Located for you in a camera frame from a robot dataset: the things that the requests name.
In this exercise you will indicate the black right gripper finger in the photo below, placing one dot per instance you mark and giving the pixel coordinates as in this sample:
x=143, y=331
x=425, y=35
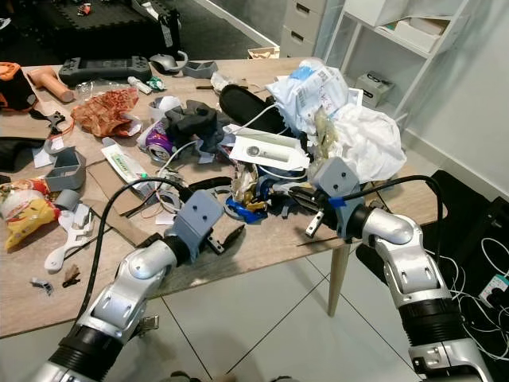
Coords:
x=302, y=192
x=301, y=204

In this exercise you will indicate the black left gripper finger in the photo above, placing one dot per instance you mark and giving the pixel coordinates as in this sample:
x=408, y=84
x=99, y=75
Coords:
x=234, y=240
x=229, y=233

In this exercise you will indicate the clear crinkled wrapper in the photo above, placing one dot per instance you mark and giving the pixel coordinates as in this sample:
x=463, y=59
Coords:
x=322, y=135

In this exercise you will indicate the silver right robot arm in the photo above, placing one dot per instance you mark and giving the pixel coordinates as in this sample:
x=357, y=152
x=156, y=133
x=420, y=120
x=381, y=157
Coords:
x=417, y=263

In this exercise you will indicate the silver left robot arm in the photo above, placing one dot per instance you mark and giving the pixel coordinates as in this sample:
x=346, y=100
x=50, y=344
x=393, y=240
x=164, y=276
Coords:
x=127, y=298

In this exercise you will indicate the blue plastic part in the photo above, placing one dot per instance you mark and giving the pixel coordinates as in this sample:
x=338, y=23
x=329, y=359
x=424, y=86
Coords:
x=238, y=211

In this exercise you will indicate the gold foil wrapper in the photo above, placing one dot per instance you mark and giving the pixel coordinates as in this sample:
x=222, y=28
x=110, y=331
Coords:
x=242, y=187

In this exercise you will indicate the white device box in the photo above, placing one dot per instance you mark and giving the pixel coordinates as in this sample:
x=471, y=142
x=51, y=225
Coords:
x=266, y=151

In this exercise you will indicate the wooden table leg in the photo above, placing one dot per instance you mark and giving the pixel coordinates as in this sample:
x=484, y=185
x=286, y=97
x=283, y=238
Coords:
x=339, y=278

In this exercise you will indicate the white plastic bag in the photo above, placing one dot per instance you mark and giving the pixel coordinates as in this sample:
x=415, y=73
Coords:
x=370, y=139

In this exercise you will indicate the white blue printed bag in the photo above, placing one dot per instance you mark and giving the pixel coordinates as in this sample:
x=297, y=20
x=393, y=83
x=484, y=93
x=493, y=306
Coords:
x=310, y=91

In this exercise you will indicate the black slipper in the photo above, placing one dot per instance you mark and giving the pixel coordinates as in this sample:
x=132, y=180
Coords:
x=246, y=103

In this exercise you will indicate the purple drink can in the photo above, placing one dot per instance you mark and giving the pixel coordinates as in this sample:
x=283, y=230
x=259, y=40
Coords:
x=157, y=143

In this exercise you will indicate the green white toothpaste box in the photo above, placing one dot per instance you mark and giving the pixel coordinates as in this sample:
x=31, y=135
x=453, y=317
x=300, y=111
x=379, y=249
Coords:
x=125, y=163

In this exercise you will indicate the small grey box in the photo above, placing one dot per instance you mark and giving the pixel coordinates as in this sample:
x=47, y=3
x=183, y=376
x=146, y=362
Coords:
x=374, y=83

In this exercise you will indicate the white plastic part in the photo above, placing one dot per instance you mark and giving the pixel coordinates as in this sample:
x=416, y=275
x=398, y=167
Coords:
x=70, y=243

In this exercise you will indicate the small wooden crate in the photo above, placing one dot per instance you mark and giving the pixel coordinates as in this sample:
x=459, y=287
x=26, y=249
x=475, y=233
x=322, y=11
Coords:
x=262, y=52

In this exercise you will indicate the small brown scrap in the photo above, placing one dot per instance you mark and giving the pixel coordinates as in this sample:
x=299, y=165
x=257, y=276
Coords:
x=71, y=275

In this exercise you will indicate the large black floor bag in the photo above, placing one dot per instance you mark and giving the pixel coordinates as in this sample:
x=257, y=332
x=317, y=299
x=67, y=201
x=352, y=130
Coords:
x=477, y=231

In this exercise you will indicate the grey plastic tray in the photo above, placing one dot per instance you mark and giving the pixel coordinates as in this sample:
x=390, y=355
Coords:
x=199, y=68

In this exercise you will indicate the grey drawer cabinet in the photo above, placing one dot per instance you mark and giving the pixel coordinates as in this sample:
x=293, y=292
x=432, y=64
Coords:
x=306, y=24

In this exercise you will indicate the red patterned snack bag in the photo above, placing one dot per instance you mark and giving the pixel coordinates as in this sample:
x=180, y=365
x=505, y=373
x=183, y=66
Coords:
x=103, y=111

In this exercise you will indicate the green white tube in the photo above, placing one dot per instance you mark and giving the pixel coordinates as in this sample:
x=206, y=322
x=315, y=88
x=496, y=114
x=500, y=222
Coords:
x=139, y=83

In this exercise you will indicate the small grey scrap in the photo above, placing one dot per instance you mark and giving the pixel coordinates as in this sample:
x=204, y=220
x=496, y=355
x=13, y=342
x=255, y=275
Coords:
x=40, y=285

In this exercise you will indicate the grey computer mouse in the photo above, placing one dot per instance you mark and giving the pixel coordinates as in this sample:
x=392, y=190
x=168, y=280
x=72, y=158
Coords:
x=167, y=62

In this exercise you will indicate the yellow snack bag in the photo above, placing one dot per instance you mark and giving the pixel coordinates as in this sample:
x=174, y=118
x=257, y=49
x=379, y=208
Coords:
x=32, y=219

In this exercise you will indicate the white shelf unit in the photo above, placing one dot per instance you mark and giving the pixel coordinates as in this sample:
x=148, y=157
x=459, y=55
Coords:
x=406, y=32

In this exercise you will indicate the teal white adapter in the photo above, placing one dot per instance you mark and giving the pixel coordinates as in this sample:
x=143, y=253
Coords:
x=499, y=285

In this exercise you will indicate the black plastic clip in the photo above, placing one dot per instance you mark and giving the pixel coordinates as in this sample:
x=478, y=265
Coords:
x=56, y=121

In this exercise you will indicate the black cloth bag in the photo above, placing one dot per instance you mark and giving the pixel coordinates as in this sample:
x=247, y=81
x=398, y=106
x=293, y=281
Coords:
x=20, y=153

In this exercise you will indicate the black handheld controller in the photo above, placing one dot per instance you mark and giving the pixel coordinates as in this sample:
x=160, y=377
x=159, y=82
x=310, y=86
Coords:
x=103, y=70

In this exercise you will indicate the orange black tool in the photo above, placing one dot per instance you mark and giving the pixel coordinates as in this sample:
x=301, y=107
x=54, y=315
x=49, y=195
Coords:
x=16, y=87

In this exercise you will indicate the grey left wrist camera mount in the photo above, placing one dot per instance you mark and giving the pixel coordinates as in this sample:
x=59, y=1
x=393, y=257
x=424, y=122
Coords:
x=197, y=219

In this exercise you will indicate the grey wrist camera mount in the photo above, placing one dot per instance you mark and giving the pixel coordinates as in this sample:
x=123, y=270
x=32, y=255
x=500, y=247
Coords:
x=197, y=219
x=336, y=181

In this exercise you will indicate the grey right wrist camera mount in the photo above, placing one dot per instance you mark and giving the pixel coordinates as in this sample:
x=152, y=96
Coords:
x=336, y=181

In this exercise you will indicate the grey printed bracket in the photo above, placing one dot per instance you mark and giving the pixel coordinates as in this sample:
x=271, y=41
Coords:
x=65, y=171

